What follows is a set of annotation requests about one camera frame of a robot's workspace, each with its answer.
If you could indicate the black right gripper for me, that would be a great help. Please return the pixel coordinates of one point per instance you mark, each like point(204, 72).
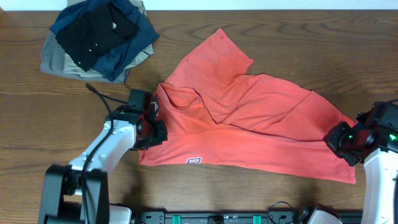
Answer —
point(331, 139)

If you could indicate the black mounting rail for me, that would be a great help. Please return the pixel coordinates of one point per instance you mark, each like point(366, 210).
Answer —
point(159, 217)

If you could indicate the navy blue folded garment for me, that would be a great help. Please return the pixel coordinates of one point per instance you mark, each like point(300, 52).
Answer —
point(130, 46)

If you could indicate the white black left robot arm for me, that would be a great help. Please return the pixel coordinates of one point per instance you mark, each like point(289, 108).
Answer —
point(78, 192)

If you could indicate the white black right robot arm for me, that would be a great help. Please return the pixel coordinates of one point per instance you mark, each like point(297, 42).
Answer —
point(375, 146)

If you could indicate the black folded shirt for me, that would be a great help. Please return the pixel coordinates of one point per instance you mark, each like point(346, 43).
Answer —
point(94, 34)

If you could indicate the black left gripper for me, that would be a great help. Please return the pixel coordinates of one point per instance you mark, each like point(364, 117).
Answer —
point(161, 135)

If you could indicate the red orange t-shirt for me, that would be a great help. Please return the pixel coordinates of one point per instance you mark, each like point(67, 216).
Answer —
point(216, 113)

